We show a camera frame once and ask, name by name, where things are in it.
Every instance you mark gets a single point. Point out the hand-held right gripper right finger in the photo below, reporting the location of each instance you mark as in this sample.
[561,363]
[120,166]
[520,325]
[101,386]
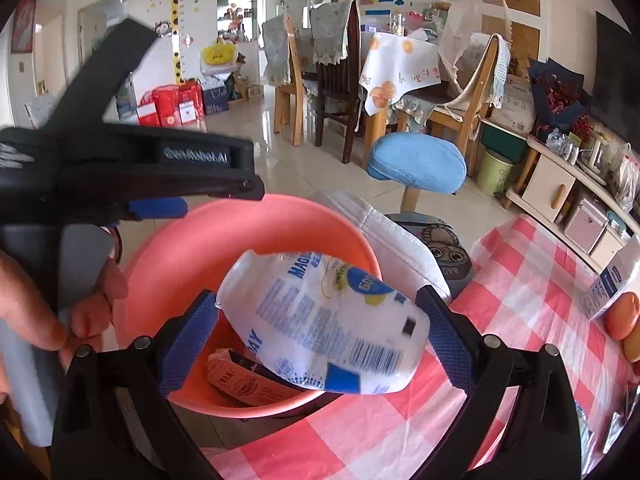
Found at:
[450,340]

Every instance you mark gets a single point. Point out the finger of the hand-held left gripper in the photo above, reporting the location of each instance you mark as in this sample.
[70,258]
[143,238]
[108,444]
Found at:
[100,75]
[160,208]

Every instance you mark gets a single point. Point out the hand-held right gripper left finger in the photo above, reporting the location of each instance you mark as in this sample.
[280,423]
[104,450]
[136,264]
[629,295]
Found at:
[190,345]

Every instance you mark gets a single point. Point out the orange packet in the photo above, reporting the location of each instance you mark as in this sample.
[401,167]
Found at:
[240,380]

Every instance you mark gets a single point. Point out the pink plastic basin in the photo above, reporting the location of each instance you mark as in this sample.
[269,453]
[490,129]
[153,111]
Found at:
[165,270]

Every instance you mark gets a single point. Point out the white blue printed plastic wrapper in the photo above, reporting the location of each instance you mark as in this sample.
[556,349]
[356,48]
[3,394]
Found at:
[310,320]

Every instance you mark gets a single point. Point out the person's left hand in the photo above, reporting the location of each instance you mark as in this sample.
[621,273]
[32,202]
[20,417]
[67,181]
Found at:
[30,305]

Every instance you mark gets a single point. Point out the red gift box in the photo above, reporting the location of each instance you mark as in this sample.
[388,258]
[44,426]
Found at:
[155,107]
[189,102]

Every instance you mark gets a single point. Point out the bear print stool cushion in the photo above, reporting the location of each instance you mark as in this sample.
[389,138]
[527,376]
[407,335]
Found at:
[445,250]

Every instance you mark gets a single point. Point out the red white checked tablecloth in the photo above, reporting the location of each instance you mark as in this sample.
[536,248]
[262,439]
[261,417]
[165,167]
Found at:
[520,280]

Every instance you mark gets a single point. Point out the white cushion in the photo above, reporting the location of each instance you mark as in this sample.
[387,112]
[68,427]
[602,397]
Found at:
[390,240]

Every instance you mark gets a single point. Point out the dark blue gift bag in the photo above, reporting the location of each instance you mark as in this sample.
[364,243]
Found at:
[216,102]

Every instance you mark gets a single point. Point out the yellow bag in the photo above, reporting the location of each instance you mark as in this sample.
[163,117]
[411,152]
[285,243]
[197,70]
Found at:
[218,55]

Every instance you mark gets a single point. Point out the cardboard box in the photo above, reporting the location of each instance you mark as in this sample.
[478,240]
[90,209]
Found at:
[248,90]

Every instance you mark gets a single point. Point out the green bin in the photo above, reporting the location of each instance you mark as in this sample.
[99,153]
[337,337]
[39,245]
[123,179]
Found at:
[492,175]

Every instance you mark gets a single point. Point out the white plastic bottle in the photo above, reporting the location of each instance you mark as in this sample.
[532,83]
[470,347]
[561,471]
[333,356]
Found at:
[610,280]

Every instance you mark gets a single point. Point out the red apple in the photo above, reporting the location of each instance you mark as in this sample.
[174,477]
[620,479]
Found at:
[625,317]

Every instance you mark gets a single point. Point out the pink white box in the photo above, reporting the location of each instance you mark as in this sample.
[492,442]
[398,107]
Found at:
[585,225]

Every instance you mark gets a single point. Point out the cream tv cabinet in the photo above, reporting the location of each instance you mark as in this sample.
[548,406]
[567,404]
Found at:
[545,185]

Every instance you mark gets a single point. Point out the wooden chair with grey cover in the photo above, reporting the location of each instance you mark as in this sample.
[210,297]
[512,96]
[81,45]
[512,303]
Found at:
[295,85]

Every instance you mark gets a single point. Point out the blue cushioned stool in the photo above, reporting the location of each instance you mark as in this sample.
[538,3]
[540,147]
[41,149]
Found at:
[415,160]

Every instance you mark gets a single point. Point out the large yellow pear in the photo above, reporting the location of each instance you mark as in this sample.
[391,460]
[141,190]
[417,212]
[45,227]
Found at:
[634,350]

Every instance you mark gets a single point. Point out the dark green storage box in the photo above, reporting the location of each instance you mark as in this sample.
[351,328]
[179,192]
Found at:
[505,140]

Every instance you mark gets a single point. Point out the dark wooden chair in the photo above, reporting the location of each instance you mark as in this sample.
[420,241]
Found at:
[335,90]

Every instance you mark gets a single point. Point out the white kettle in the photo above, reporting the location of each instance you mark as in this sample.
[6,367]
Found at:
[592,152]

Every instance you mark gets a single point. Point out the wooden chair with white cover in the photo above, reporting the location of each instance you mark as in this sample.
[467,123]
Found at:
[480,100]

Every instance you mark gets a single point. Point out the white printed sack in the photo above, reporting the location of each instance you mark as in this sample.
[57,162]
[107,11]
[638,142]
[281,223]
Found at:
[515,105]

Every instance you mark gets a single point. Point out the dark blue wrapped bouquet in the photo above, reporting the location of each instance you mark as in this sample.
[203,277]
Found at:
[555,90]

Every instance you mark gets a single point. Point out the white orange print tablecloth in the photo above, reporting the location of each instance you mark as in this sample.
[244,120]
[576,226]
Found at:
[400,70]

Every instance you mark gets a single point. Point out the black television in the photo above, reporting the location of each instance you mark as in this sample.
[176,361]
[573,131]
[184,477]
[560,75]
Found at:
[617,70]

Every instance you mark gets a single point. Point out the framed wall picture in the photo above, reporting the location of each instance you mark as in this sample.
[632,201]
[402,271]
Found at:
[22,25]

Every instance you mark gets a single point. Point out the giraffe wall sticker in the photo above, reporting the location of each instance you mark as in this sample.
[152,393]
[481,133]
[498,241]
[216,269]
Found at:
[177,10]

